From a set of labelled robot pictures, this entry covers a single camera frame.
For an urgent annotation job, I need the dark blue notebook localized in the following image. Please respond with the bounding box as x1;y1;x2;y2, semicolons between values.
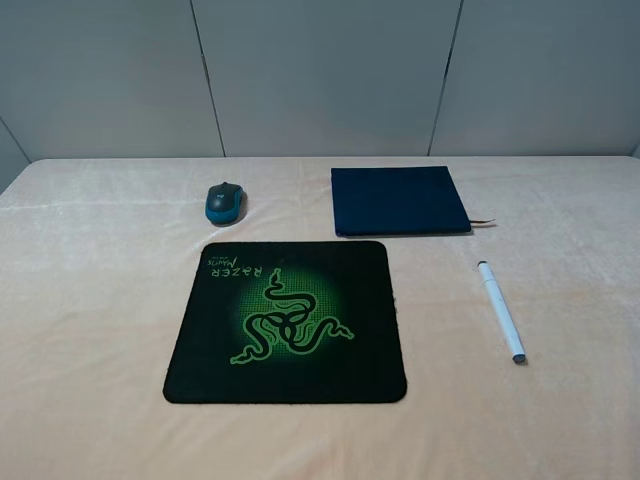
331;166;488;237

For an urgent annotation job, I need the black green Razer mouse pad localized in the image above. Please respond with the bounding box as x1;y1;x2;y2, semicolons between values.
163;241;407;404

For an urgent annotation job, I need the white marker pen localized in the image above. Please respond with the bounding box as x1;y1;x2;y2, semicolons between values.
478;261;527;365

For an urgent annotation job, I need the blue and grey computer mouse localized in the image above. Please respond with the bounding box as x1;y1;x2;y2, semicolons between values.
205;182;245;225

